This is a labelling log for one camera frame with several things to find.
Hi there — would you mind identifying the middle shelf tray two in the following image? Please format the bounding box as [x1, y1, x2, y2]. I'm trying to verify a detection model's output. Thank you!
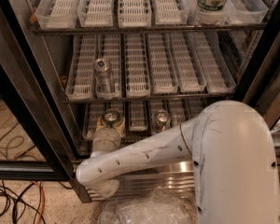
[95, 35, 121, 100]

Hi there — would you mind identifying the top shelf tray three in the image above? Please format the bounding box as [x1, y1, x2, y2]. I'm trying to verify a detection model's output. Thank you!
[118, 0, 152, 28]

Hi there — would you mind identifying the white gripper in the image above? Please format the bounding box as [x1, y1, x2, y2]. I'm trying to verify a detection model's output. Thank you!
[92, 118, 125, 153]

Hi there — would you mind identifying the green white can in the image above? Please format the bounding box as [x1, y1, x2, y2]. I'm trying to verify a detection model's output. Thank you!
[152, 109, 171, 133]

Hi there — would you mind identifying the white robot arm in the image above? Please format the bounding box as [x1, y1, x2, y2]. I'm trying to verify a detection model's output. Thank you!
[76, 100, 280, 224]

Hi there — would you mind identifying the orange cable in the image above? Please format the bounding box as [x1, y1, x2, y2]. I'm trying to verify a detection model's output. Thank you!
[31, 180, 47, 224]

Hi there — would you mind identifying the shelf tray two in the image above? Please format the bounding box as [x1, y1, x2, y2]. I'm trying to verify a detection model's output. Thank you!
[105, 101, 125, 114]
[77, 0, 114, 27]
[95, 35, 121, 100]

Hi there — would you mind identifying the glass fridge door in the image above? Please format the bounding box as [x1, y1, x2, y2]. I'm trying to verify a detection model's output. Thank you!
[232, 12, 280, 168]
[0, 49, 73, 181]

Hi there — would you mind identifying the bottom shelf tray five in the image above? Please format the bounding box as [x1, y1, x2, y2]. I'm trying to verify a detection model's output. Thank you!
[168, 100, 189, 127]

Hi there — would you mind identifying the black cable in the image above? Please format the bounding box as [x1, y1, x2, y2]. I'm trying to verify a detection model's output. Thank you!
[0, 180, 74, 224]

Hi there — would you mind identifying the bottom shelf tray one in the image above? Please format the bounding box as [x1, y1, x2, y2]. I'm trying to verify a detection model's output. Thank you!
[82, 104, 105, 140]

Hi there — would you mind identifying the silver can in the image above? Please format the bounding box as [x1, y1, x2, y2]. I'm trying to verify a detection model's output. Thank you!
[94, 58, 115, 93]

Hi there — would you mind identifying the middle shelf tray three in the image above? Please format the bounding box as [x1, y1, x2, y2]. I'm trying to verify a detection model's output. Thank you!
[124, 34, 150, 97]

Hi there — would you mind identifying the shelf tray one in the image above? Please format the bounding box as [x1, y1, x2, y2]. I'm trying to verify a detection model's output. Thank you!
[35, 0, 79, 30]
[65, 35, 97, 101]
[82, 104, 105, 140]

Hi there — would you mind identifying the shelf tray four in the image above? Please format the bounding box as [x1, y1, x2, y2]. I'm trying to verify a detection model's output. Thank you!
[147, 34, 178, 94]
[152, 0, 189, 25]
[149, 100, 169, 134]

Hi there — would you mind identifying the stainless steel fridge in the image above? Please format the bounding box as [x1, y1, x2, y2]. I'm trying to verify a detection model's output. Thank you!
[0, 0, 280, 203]

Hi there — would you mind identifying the middle shelf tray six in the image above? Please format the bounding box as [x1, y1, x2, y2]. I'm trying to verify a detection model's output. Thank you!
[191, 32, 236, 93]

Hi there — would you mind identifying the right glass fridge door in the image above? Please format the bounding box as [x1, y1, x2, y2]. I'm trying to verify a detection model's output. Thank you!
[232, 12, 280, 168]

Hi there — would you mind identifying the middle shelf tray one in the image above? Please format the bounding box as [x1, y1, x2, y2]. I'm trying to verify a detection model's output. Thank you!
[65, 35, 97, 101]

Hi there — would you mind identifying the middle shelf tray five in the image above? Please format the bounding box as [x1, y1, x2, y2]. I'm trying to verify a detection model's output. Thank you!
[170, 33, 206, 92]

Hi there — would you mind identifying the clear plastic bag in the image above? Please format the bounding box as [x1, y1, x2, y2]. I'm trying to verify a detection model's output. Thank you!
[97, 188, 198, 224]

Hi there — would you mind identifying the bottom shelf tray two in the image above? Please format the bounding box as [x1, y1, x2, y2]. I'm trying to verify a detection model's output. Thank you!
[105, 101, 125, 114]

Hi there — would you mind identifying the middle shelf tray four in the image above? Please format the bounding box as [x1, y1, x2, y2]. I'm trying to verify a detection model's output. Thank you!
[147, 34, 178, 94]

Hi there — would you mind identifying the shelf tray six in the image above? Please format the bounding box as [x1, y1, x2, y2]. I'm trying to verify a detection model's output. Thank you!
[187, 98, 207, 118]
[191, 32, 236, 93]

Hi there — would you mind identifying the top shelf tray one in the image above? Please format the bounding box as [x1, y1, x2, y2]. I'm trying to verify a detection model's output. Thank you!
[35, 0, 79, 30]

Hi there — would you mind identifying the left glass fridge door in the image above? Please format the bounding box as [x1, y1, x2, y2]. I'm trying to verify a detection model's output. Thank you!
[0, 49, 73, 181]

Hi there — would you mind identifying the top shelf tray four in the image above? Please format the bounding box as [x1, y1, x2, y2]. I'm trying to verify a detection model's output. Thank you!
[152, 0, 189, 25]

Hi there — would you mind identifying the bottom shelf tray four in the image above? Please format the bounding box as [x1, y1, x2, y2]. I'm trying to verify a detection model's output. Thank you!
[149, 100, 169, 134]

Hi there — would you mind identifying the top shelf tray five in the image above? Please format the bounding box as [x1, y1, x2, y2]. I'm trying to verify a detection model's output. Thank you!
[188, 0, 268, 25]

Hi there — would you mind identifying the bottom shelf tray six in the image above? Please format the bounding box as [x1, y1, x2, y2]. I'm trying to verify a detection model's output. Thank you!
[187, 98, 207, 118]

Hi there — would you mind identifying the shelf tray three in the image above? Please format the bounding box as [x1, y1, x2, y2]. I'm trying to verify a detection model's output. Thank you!
[129, 101, 147, 132]
[118, 0, 152, 28]
[124, 34, 150, 97]

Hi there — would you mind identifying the top shelf tray two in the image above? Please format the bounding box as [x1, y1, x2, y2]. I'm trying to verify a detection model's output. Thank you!
[77, 0, 114, 27]

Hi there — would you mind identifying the bottom shelf tray three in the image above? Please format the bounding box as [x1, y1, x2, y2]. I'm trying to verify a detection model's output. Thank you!
[129, 101, 147, 132]

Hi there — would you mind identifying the shelf tray five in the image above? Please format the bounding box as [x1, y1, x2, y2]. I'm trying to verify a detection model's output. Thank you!
[170, 33, 206, 92]
[168, 100, 189, 127]
[188, 0, 268, 25]

